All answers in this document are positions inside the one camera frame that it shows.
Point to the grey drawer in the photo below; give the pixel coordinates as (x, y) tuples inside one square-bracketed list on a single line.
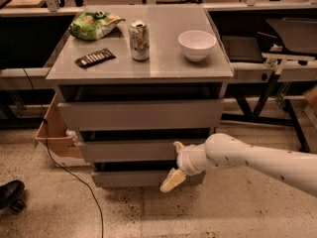
[(128, 179), (139, 115), (131, 151)]

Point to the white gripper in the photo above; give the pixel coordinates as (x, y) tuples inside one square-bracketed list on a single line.
[(183, 162)]

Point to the dark snack bar wrapper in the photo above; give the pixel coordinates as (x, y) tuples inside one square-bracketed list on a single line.
[(94, 58)]

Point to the grey top drawer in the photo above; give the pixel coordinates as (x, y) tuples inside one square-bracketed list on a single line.
[(139, 115)]

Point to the white green soda can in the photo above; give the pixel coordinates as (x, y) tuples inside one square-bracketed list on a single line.
[(139, 40)]

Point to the grey drawer cabinet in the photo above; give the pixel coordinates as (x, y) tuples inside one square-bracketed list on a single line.
[(165, 76)]

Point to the white bowl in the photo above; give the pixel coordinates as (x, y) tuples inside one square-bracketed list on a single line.
[(196, 45)]

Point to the grey bottom drawer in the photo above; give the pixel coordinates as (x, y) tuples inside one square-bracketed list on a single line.
[(128, 179)]

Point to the cardboard box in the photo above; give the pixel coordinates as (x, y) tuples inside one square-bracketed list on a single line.
[(62, 143)]

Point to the black frame side table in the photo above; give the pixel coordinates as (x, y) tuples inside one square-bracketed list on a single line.
[(298, 36)]

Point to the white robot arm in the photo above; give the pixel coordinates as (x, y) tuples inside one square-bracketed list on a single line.
[(220, 150)]

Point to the green chip bag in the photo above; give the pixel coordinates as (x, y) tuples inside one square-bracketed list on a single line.
[(92, 26)]

